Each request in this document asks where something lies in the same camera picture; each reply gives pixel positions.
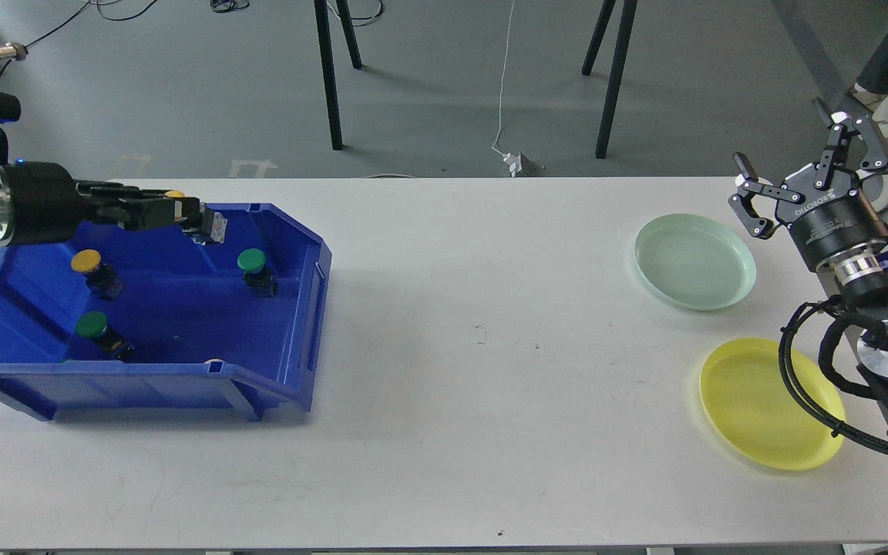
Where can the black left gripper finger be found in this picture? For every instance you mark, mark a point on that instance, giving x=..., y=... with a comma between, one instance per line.
x=202, y=224
x=111, y=200

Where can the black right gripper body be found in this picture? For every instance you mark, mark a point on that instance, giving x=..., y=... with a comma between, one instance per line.
x=825, y=213

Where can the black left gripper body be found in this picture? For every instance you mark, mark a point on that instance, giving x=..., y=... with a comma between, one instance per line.
x=41, y=203

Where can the green push button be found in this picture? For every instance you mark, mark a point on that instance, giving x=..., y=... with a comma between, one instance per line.
x=96, y=327
x=257, y=275

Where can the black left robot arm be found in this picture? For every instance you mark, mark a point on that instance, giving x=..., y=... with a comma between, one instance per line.
x=41, y=203

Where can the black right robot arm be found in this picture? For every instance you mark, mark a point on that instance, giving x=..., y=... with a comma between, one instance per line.
x=853, y=353

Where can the light green plate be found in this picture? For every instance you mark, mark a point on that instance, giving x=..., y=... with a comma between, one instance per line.
x=693, y=262

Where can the yellow plate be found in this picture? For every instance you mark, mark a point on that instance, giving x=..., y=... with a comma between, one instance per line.
x=746, y=402

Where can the blue plastic bin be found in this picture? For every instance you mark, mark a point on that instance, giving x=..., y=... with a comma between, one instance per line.
x=202, y=339

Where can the black stand legs right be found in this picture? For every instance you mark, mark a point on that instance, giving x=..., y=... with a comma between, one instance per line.
x=619, y=59

